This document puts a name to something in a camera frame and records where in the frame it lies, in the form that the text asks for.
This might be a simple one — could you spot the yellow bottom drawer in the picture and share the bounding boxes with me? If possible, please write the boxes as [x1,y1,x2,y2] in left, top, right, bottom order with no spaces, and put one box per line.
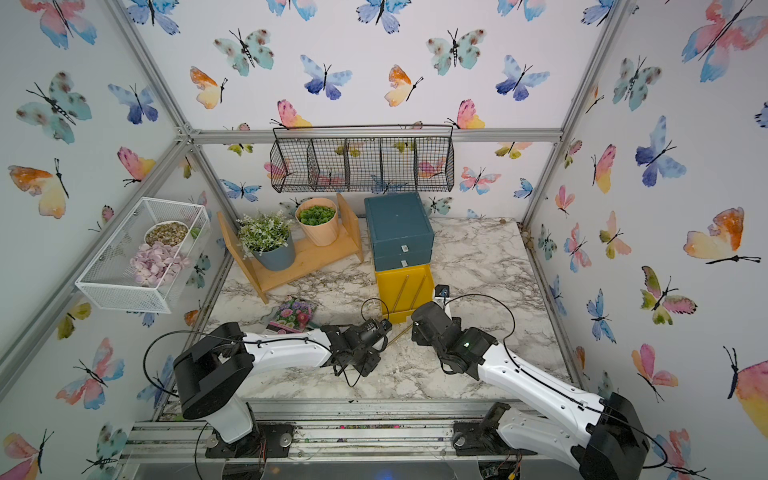
[376,264,435,324]

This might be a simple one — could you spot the teal top drawer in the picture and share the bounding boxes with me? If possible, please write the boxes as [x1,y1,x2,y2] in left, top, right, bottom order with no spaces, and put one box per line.
[372,236,434,257]

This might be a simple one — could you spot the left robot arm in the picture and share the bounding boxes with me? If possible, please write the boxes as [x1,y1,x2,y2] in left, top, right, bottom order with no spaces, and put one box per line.
[173,318,392,444]

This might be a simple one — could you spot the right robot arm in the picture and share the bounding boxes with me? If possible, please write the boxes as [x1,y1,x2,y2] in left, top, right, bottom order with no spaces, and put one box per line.
[412,302,651,479]

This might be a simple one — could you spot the teal drawer cabinet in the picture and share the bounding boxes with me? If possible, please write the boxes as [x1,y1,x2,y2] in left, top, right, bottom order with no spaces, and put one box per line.
[364,192,435,263]

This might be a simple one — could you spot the wooden shelf stand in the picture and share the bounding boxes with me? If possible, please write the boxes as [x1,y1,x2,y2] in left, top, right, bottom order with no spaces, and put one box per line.
[217,193,364,303]

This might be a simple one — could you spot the peach pot green plant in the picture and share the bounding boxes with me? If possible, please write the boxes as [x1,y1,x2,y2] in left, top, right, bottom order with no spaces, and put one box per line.
[295,198,340,247]

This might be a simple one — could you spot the blue pot white-flowered plant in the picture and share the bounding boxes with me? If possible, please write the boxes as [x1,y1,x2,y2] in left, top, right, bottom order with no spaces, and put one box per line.
[237,212,296,272]

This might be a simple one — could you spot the bowl of pebbles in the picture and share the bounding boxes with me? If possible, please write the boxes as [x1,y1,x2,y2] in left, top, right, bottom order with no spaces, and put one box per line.
[144,220,189,247]

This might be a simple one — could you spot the pink artificial flowers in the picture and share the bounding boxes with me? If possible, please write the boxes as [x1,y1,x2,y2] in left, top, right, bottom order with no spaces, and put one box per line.
[129,243,190,288]

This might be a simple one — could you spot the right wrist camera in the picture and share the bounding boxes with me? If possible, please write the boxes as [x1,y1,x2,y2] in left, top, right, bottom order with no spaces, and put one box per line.
[434,284,451,299]

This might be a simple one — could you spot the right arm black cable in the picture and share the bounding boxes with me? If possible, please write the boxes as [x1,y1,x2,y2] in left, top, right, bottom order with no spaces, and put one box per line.
[443,292,670,470]

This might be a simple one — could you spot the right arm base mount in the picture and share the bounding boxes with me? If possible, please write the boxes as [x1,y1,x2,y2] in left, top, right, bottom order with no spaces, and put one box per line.
[451,402,537,456]

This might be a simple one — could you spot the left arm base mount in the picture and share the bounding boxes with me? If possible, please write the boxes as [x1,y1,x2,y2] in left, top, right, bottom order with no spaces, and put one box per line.
[205,422,295,460]

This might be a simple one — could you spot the black wire wall basket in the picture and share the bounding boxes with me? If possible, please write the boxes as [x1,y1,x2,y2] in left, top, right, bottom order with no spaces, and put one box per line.
[265,124,455,194]

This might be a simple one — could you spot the white mesh wall basket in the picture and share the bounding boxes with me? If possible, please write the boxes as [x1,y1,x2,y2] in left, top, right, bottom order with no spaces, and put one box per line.
[75,197,211,314]

